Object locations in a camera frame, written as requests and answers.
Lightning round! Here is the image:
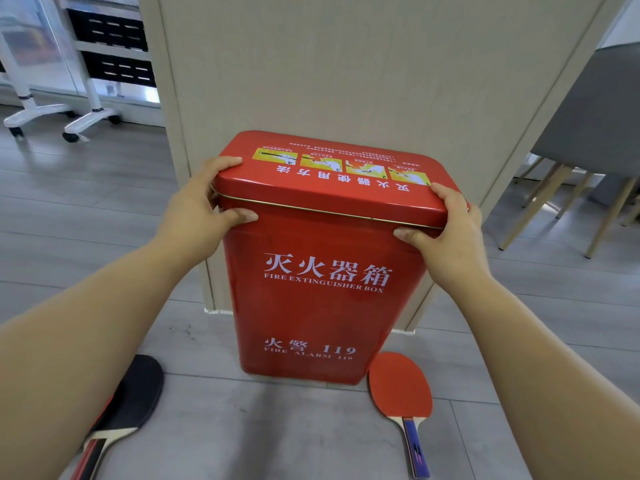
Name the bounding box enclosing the person's right hand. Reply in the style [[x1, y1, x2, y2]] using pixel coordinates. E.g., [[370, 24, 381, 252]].
[[393, 182, 493, 295]]

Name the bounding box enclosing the person's left hand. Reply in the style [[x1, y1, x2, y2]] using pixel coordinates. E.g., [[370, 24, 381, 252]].
[[152, 155, 259, 271]]

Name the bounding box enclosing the red paddle with purple handle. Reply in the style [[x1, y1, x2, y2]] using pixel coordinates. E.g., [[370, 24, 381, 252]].
[[367, 351, 434, 479]]

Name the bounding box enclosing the red fire extinguisher box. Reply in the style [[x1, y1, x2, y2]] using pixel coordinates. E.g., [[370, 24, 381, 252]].
[[211, 130, 463, 387]]

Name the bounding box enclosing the black table tennis paddle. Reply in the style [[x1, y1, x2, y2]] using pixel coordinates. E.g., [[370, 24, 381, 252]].
[[69, 354, 165, 480]]

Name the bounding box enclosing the red paddle with red-black handle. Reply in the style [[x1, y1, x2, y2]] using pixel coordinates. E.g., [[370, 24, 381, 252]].
[[92, 394, 115, 431]]

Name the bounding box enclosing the person's left forearm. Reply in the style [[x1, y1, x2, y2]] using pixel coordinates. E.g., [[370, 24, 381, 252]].
[[0, 237, 189, 480]]

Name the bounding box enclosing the person's right forearm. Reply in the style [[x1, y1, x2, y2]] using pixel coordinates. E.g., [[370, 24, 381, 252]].
[[452, 274, 640, 480]]

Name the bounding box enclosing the white folding table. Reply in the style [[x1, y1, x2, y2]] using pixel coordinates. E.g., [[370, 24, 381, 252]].
[[49, 0, 161, 143], [0, 29, 76, 138]]

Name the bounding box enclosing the grey chair with wooden legs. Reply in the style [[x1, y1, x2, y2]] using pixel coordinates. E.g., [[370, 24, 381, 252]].
[[499, 42, 640, 259]]

